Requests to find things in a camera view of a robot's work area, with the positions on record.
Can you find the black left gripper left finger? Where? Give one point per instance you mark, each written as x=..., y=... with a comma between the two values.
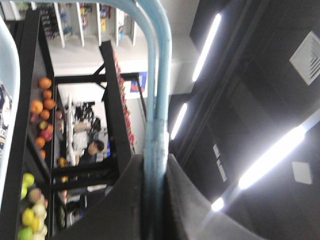
x=120, y=215

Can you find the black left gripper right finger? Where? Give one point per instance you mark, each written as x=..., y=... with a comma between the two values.
x=187, y=214

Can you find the light blue plastic basket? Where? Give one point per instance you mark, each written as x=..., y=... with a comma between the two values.
x=152, y=19

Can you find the wooden black-framed display stand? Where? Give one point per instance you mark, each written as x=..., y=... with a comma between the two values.
x=35, y=62

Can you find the blue Chocofello cookie box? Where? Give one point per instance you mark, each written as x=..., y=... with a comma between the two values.
x=5, y=117

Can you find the white store shelving unit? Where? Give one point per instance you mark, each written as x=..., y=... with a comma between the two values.
x=80, y=20

